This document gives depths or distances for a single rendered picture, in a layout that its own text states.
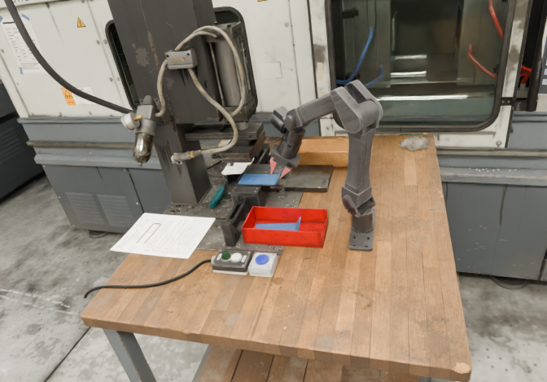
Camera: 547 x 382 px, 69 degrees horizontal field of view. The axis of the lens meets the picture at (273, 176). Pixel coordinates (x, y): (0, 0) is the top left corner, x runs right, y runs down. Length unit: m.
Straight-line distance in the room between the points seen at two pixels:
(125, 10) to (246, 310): 0.92
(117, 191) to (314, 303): 1.98
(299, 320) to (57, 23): 2.03
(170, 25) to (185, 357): 1.58
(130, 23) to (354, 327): 1.04
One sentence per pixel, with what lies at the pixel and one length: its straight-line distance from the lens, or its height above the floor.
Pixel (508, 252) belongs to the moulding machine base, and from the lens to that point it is 2.29.
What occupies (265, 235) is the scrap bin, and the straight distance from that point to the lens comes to 1.23.
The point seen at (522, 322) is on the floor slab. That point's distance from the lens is 2.33.
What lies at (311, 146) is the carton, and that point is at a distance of 1.71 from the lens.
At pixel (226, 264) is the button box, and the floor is 0.93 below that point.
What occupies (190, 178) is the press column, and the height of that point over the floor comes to 1.02.
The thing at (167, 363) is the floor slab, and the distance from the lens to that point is 2.24.
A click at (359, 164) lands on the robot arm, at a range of 1.12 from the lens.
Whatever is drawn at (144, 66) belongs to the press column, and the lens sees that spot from 1.36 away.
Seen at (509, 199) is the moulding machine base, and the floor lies 0.56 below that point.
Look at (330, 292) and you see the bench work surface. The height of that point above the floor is 0.90.
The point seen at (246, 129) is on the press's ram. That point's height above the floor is 1.18.
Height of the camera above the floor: 1.69
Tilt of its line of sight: 30 degrees down
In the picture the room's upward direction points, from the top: 9 degrees counter-clockwise
